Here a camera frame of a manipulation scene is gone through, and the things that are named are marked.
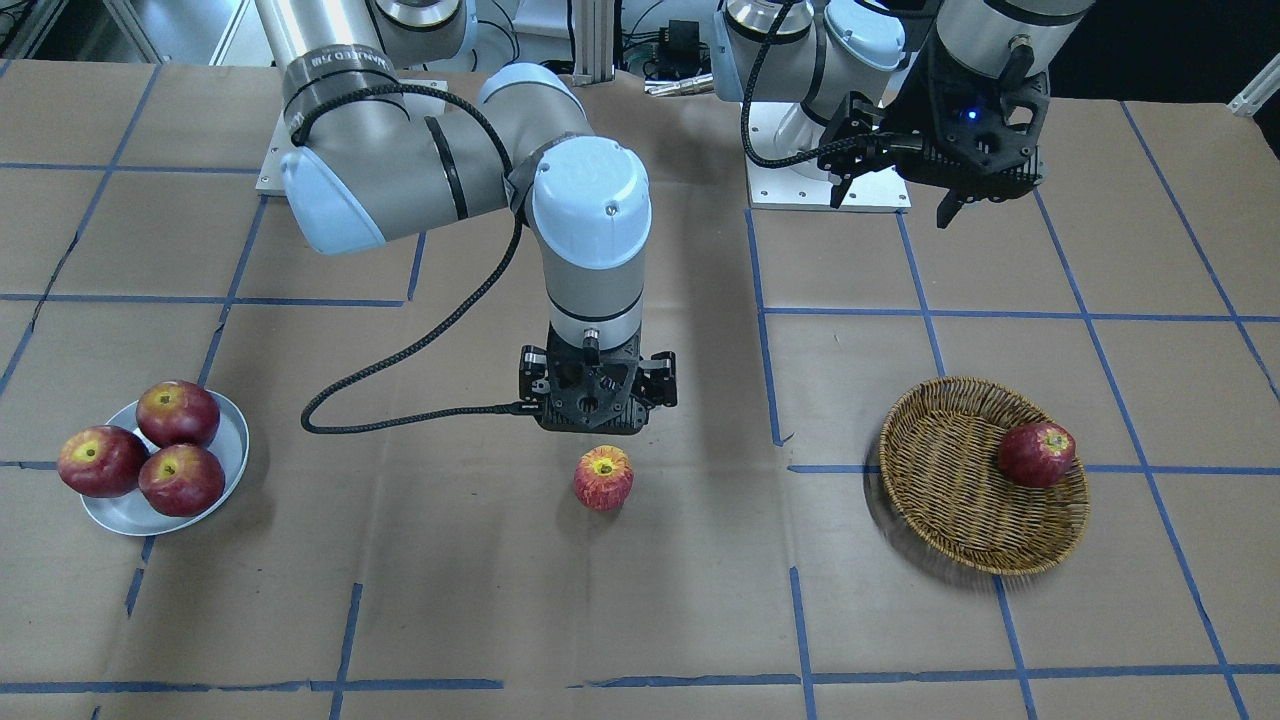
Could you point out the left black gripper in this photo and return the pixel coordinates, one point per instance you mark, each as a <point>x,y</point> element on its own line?
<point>918,98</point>

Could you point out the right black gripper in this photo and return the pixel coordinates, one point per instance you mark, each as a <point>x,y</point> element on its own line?
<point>531,378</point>

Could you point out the yellow red apple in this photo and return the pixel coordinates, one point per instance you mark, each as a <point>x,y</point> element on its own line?
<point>603,478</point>

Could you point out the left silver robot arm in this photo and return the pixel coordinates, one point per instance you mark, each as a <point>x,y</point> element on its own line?
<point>813,52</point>

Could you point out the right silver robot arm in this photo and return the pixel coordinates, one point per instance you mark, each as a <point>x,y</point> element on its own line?
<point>524,145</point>

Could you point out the wicker basket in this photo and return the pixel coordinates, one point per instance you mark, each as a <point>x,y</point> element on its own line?
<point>937,452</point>

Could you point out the red apple in basket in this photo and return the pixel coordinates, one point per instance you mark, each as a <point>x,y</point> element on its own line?
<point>1036,455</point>

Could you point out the red apple on plate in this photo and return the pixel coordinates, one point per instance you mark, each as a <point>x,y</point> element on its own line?
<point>102,462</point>
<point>178,413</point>
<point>182,481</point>

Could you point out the light blue plate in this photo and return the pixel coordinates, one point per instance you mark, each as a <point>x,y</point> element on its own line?
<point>132,515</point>

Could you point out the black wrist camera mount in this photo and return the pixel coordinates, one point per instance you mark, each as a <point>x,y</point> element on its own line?
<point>585,398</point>
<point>975,135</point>

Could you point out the aluminium frame post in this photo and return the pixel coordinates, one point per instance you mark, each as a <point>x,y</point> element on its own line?
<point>593,37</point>

